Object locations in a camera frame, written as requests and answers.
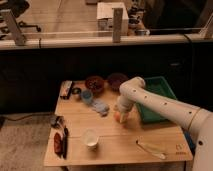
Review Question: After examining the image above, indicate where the blue cup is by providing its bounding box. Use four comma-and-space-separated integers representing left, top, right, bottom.
81, 89, 93, 104

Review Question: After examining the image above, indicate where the green plastic tray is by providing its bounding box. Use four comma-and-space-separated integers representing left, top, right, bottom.
136, 76, 176, 124

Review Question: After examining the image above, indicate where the orange apple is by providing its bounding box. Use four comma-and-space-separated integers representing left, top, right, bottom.
114, 111, 120, 122

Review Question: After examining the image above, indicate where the wooden post middle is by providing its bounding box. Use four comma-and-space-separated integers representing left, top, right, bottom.
112, 8, 123, 43

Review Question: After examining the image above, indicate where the light blue cloth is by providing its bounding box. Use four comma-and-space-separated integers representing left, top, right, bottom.
92, 99, 109, 117

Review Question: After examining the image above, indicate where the purple bowl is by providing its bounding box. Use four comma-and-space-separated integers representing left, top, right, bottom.
107, 73, 128, 91

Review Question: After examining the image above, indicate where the small metal clip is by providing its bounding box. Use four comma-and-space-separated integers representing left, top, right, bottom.
50, 115, 64, 128

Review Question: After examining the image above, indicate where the yellow banana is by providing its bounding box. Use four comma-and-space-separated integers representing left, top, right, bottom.
136, 140, 166, 160

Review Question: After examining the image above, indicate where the red bowl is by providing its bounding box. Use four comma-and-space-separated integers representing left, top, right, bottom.
85, 76, 104, 93

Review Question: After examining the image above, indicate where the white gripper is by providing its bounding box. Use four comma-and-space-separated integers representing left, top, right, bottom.
116, 95, 134, 123

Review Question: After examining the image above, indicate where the white paper cup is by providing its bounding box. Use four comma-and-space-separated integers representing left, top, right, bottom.
82, 130, 99, 149

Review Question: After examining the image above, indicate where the black white box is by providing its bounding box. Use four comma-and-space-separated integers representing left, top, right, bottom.
60, 80, 74, 99

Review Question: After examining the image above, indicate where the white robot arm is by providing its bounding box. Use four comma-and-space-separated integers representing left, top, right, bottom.
116, 77, 213, 171

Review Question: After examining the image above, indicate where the white cardboard box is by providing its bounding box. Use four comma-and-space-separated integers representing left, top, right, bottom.
97, 2, 129, 35

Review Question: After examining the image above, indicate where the wooden post left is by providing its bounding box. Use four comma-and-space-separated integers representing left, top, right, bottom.
0, 9, 26, 46

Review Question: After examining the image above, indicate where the small dark round jar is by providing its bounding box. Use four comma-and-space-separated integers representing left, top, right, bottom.
71, 87, 81, 98

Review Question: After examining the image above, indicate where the black marker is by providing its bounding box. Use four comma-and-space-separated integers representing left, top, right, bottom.
62, 127, 69, 159

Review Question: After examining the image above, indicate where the office chair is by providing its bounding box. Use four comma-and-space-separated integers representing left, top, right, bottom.
0, 0, 41, 34

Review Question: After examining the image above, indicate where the wooden post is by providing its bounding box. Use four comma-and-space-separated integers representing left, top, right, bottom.
112, 8, 123, 43
0, 9, 26, 46

